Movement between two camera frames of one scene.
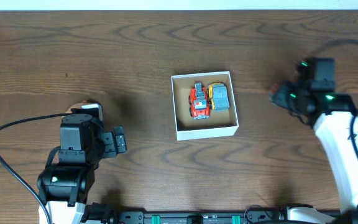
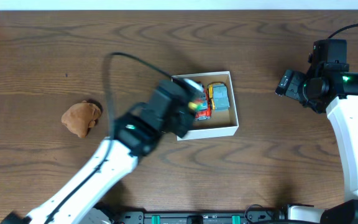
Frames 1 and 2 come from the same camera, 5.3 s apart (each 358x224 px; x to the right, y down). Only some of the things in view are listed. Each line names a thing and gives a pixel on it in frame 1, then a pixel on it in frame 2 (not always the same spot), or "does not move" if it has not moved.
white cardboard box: x=219 y=124 does not move
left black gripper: x=114 y=140 to x=185 y=112
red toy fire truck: x=199 y=102 does not move
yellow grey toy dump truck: x=217 y=96 does not move
